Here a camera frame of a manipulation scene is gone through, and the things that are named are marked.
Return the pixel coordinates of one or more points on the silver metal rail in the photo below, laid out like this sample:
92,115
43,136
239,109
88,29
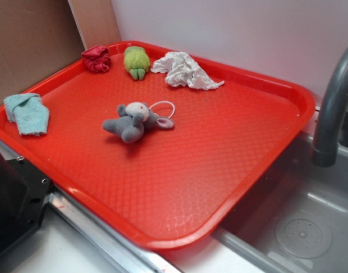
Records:
72,240

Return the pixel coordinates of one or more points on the grey faucet spout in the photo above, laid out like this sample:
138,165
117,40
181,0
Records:
332,125

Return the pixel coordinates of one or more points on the brown cardboard panel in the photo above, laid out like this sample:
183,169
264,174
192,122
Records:
37,39

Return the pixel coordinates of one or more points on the red paper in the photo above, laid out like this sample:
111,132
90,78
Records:
97,58

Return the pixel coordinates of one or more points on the black metal bracket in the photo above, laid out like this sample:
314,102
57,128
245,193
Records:
24,193

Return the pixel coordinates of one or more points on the green plush toy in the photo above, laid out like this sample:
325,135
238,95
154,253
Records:
136,62

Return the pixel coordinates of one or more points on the grey plastic sink basin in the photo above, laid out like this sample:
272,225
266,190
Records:
295,217

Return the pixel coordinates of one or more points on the grey plush elephant toy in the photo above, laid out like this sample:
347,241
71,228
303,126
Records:
136,118

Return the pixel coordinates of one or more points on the crumpled white paper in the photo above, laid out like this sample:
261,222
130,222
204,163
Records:
182,70

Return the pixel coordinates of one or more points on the light blue towel cloth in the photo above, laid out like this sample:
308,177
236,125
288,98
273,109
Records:
28,113

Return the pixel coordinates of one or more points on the red plastic tray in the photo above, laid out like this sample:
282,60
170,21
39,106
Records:
172,187

